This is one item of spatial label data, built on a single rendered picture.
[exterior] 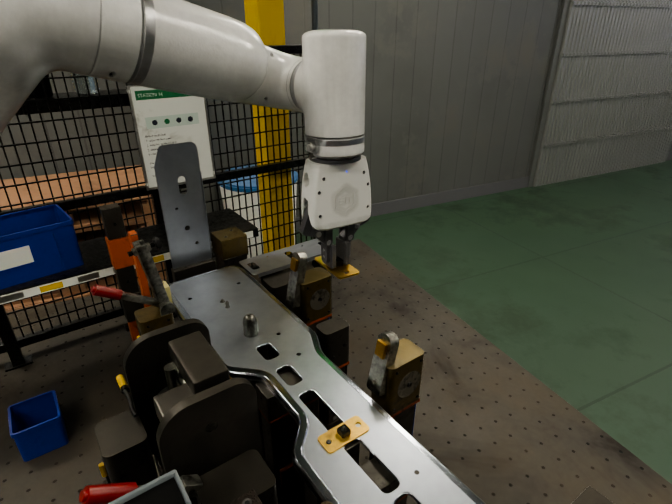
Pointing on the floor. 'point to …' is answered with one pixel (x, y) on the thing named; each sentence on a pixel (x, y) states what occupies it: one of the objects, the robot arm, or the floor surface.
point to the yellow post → (272, 35)
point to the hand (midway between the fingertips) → (335, 251)
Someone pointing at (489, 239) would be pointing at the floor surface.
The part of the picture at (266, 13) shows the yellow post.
